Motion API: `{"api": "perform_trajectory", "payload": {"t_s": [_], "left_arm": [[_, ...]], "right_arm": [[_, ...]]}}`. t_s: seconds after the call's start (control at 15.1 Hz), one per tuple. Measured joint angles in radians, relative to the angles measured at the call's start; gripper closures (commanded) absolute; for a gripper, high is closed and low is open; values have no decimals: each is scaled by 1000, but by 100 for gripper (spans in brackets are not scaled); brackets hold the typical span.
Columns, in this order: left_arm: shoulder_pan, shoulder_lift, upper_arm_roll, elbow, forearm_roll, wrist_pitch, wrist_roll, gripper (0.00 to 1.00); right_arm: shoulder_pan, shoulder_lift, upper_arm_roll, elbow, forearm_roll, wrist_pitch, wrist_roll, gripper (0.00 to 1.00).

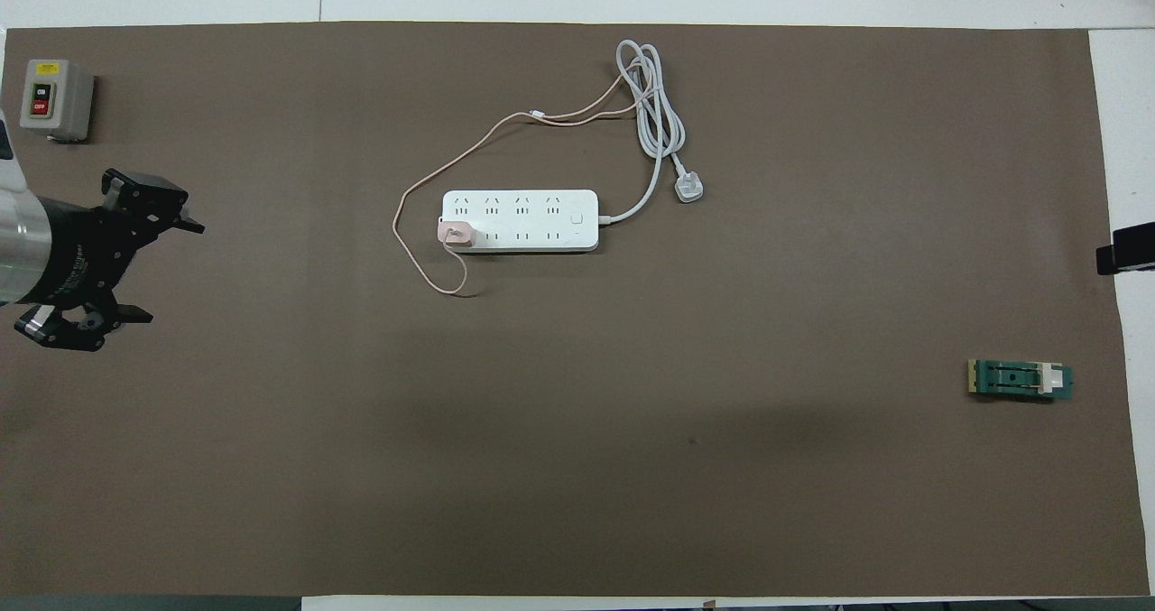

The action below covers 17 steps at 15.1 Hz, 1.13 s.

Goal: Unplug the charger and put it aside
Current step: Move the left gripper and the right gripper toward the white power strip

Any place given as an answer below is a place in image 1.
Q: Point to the white power strip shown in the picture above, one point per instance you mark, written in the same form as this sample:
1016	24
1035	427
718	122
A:
523	223

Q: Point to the pink charger plug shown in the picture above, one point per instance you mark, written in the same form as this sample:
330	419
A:
456	234

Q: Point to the grey on-off switch box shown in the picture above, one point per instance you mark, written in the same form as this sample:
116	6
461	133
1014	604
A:
54	97

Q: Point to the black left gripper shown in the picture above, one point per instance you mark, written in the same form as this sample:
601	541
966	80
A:
86	250

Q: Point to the brown table mat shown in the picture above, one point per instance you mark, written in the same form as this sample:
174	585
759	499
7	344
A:
632	412

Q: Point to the green circuit board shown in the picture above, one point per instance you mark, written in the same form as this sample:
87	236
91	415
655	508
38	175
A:
1015	379

